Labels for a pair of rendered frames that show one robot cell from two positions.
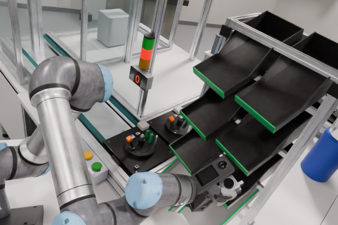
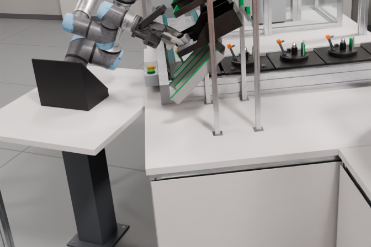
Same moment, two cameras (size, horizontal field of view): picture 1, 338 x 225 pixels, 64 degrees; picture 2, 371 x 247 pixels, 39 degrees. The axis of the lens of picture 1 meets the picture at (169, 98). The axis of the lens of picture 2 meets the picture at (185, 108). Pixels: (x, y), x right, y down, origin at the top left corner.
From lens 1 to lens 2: 1.94 m
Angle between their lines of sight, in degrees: 45
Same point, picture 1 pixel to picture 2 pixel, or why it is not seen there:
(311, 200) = (359, 135)
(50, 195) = (119, 91)
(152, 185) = (105, 4)
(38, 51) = (180, 22)
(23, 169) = (98, 54)
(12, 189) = not seen: hidden behind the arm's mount
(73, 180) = (79, 4)
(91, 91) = not seen: outside the picture
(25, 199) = not seen: hidden behind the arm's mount
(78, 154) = not seen: outside the picture
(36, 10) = not seen: outside the picture
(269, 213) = (287, 130)
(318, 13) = not seen: outside the picture
